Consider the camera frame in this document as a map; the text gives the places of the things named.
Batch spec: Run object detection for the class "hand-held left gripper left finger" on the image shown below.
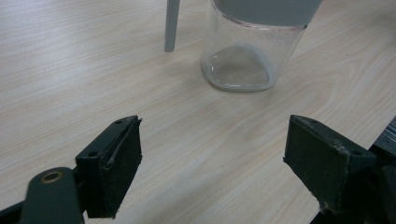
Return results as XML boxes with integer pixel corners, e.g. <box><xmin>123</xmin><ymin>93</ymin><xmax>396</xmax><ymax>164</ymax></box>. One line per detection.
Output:
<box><xmin>75</xmin><ymin>115</ymin><xmax>143</xmax><ymax>219</ymax></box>

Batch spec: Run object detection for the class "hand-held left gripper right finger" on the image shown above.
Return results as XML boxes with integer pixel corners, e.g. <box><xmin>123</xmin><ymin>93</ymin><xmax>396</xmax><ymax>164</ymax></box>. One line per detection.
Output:
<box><xmin>282</xmin><ymin>114</ymin><xmax>378</xmax><ymax>217</ymax></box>

